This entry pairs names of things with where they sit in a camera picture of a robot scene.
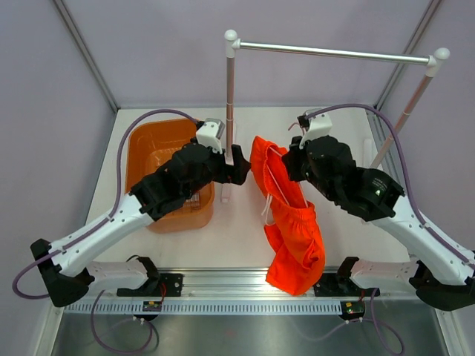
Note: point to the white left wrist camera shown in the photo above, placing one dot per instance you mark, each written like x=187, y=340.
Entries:
x=209, y=133

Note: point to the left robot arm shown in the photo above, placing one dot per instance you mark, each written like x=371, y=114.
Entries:
x=68, y=266

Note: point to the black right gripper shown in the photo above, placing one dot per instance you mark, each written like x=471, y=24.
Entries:
x=292, y=158

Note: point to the white slotted cable duct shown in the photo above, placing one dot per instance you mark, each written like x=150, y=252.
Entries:
x=219, y=307

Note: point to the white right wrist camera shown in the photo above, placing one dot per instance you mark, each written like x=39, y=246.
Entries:
x=314, y=127

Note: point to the pink wire hanger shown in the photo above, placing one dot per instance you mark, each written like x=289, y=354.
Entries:
x=290, y=192

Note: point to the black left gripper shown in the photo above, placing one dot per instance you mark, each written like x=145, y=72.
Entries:
x=234, y=173

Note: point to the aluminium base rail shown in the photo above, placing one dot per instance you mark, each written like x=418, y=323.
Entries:
x=228, y=282

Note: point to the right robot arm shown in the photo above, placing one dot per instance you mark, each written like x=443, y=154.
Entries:
x=442, y=274

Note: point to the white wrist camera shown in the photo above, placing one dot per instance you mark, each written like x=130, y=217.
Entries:
x=209, y=133
x=314, y=127

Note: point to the orange shorts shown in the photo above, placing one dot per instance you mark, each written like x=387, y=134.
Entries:
x=293, y=233

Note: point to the orange plastic basket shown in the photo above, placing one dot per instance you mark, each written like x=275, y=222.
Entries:
x=150, y=147

